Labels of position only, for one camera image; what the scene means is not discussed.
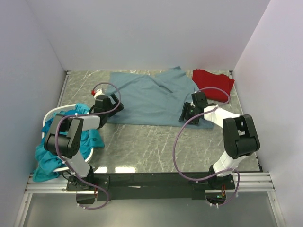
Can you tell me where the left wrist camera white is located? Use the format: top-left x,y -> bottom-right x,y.
91,88 -> 104,99

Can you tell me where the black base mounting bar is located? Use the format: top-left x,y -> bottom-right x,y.
66,172 -> 237,204

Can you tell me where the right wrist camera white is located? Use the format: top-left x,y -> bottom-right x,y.
191,91 -> 200,107

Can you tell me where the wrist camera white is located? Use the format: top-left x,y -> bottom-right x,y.
191,91 -> 200,107
91,88 -> 104,99

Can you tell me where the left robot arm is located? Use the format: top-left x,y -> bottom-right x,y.
44,93 -> 124,188

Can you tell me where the aluminium frame rail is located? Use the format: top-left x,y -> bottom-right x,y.
25,172 -> 275,194

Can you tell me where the white laundry basket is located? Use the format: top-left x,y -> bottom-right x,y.
39,104 -> 94,174

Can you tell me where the teal t shirts pile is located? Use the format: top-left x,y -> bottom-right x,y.
33,103 -> 105,182

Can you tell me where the red folded t shirt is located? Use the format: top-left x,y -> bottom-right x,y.
192,70 -> 234,103

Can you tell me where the grey-blue t shirt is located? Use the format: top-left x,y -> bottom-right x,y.
104,66 -> 215,130

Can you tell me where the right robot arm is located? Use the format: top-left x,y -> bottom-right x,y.
175,91 -> 260,188

